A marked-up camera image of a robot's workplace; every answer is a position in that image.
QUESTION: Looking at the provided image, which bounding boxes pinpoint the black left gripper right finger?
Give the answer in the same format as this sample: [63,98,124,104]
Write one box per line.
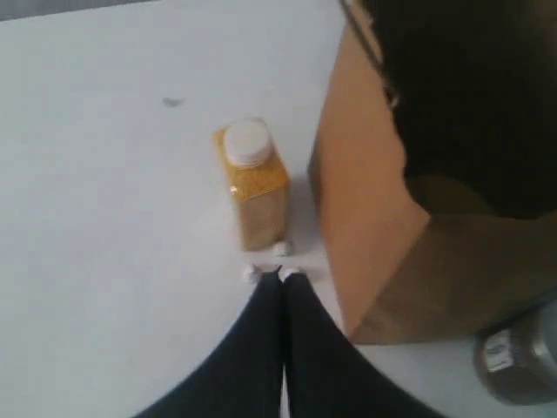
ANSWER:
[283,275,435,417]

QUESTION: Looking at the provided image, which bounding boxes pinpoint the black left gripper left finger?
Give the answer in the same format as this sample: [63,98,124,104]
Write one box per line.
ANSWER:
[138,271,284,418]

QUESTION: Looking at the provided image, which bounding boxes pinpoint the clear can with brown contents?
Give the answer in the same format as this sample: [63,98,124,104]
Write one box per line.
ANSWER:
[474,301,556,406]

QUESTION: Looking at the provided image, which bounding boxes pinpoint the large brown paper bag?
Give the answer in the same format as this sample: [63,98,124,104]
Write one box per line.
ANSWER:
[309,1,556,345]

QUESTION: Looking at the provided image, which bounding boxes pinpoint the yellow grain bottle white cap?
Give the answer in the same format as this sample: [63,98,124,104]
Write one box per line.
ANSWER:
[213,118,290,252]

